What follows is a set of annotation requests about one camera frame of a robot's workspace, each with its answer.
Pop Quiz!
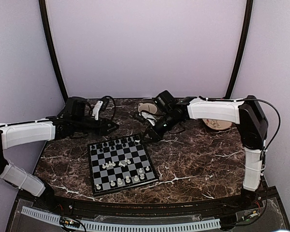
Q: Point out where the right black frame post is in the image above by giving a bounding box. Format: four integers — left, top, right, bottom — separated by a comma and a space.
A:
224, 0, 254, 99

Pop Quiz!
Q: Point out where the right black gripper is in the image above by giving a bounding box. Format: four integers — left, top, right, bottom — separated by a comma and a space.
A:
140, 111, 181, 145

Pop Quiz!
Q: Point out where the black frame post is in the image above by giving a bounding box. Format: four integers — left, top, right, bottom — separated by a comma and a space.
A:
38, 0, 68, 102
224, 0, 254, 99

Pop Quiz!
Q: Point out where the black front rail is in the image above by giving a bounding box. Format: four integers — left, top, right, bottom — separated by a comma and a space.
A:
16, 186, 278, 218

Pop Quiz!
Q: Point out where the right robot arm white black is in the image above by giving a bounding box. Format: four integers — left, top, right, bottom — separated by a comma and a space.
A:
143, 91, 273, 210

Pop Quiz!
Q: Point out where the white slotted cable duct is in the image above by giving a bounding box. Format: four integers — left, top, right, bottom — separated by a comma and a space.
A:
20, 206, 221, 232

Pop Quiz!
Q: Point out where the left black frame post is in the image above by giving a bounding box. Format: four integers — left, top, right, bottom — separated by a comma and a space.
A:
38, 0, 68, 102

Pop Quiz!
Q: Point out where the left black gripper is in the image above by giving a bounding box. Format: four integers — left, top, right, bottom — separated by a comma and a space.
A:
72, 116, 119, 136

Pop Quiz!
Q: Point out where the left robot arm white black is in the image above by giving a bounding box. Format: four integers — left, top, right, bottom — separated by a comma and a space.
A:
0, 116, 119, 211

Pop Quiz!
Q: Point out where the beige bowl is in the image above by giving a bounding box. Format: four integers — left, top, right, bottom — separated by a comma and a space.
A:
203, 119, 232, 131

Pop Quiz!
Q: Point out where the black grey chessboard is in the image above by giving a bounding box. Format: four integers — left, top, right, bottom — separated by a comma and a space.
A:
87, 133, 159, 197

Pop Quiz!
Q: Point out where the cream floral mug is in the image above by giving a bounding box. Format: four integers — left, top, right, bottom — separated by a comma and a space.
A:
138, 103, 158, 116

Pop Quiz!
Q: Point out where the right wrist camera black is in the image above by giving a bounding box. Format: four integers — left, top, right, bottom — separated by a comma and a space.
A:
153, 90, 177, 113

